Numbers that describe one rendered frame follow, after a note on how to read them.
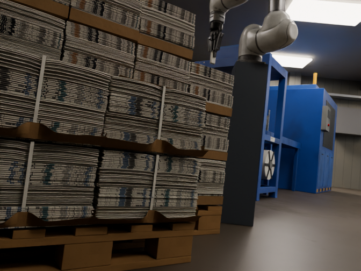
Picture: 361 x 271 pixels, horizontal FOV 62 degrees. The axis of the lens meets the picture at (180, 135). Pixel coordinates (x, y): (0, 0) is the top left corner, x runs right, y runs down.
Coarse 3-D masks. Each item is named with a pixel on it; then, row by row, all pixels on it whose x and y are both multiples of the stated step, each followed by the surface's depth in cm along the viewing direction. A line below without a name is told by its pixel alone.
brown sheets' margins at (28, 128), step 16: (0, 128) 72; (16, 128) 75; (32, 128) 79; (48, 128) 79; (96, 144) 89; (112, 144) 90; (128, 144) 92; (144, 144) 94; (160, 144) 101; (0, 224) 73; (16, 224) 77; (32, 224) 79; (48, 224) 80; (64, 224) 84; (80, 224) 86
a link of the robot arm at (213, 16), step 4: (212, 12) 175; (216, 12) 173; (220, 12) 173; (212, 16) 175; (216, 16) 173; (220, 16) 174; (224, 16) 175; (212, 20) 175; (216, 20) 174; (220, 20) 174; (224, 20) 176
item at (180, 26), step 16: (144, 0) 132; (160, 0) 136; (144, 16) 132; (160, 16) 136; (176, 16) 141; (192, 16) 146; (144, 32) 132; (160, 32) 136; (176, 32) 140; (192, 32) 145; (192, 48) 145
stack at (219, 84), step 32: (0, 0) 100; (0, 32) 101; (32, 32) 106; (64, 32) 114; (96, 32) 119; (96, 64) 119; (128, 64) 126; (160, 64) 135; (192, 64) 146; (224, 96) 157; (224, 128) 157; (224, 160) 157
